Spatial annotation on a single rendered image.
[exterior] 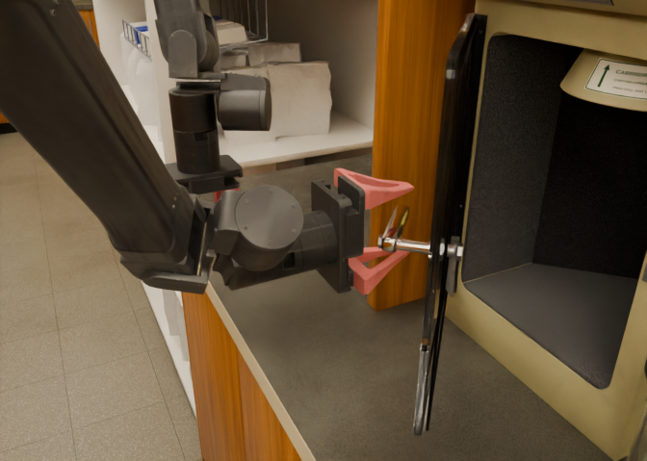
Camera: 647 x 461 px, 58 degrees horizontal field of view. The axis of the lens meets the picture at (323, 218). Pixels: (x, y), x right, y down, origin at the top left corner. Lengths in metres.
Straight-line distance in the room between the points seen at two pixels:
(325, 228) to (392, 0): 0.33
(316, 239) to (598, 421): 0.40
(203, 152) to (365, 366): 0.36
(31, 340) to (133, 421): 0.69
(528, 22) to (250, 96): 0.33
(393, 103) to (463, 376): 0.38
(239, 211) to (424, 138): 0.43
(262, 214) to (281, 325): 0.45
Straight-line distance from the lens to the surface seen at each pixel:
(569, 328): 0.83
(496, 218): 0.87
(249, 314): 0.93
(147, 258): 0.51
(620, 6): 0.60
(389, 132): 0.81
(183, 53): 0.75
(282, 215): 0.48
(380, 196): 0.57
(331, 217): 0.57
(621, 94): 0.67
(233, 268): 0.52
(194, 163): 0.78
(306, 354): 0.85
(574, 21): 0.68
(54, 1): 0.31
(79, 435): 2.19
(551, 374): 0.80
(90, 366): 2.46
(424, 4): 0.80
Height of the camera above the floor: 1.47
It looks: 26 degrees down
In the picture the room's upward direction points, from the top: straight up
